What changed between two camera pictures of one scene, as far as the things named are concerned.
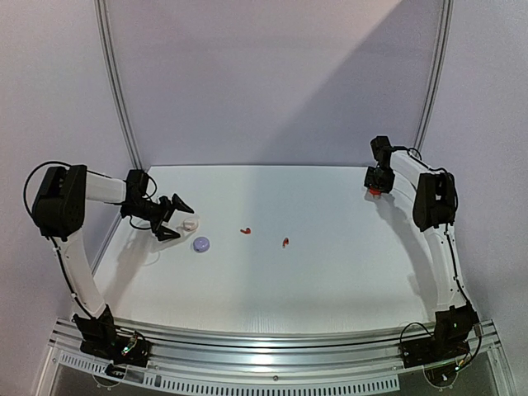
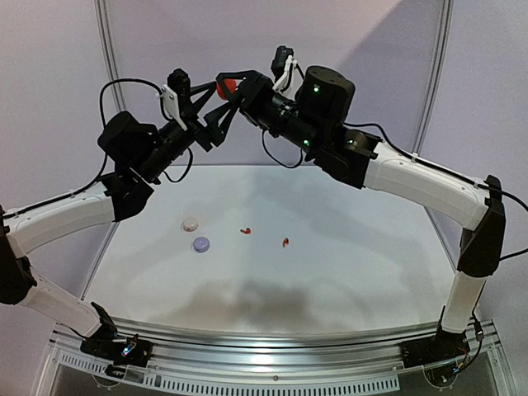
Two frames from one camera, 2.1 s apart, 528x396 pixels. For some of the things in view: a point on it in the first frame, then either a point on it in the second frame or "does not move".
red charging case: [375, 192] -> [232, 85]
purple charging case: [201, 244] does not move
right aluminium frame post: [436, 75] does not move
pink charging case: [190, 224] does not move
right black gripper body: [378, 186] -> [253, 95]
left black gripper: [167, 212] -> [204, 134]
